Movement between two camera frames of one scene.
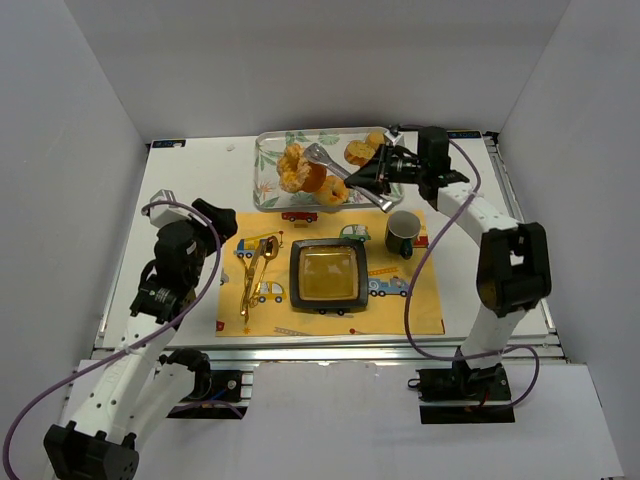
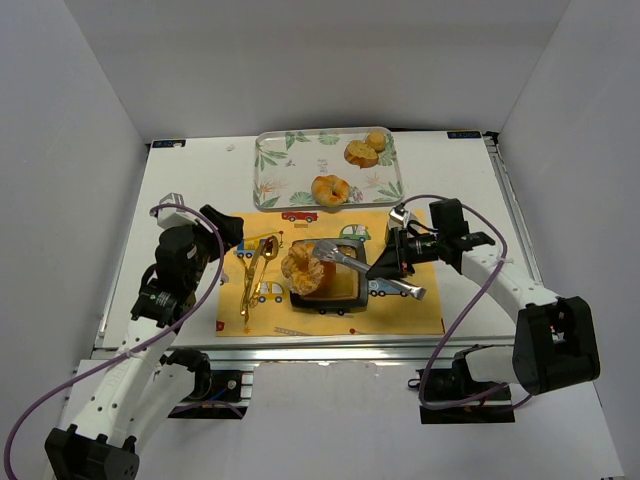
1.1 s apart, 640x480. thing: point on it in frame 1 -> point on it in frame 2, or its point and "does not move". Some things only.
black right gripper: x=382 y=167 -> x=396 y=253
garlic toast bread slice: x=358 y=152 does not move
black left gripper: x=215 y=220 does not move
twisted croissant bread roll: x=332 y=192 does not move
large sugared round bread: x=297 y=173 -> x=304 y=269
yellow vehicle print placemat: x=255 y=280 does not move
